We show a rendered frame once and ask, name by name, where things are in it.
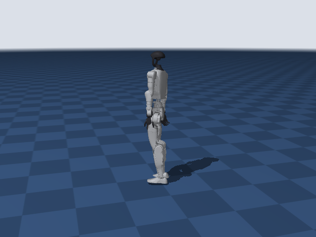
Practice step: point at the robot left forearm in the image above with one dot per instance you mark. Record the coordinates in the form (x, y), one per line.
(149, 103)

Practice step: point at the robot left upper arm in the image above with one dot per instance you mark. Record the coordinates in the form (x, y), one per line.
(151, 75)

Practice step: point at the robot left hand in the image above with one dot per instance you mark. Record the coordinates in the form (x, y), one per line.
(148, 121)

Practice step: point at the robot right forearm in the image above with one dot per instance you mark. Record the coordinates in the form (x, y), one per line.
(163, 101)

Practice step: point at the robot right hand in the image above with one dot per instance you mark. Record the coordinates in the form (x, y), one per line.
(164, 122)

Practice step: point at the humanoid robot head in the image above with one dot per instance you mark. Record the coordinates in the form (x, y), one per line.
(157, 55)

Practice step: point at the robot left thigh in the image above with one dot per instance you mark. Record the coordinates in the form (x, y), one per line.
(153, 132)

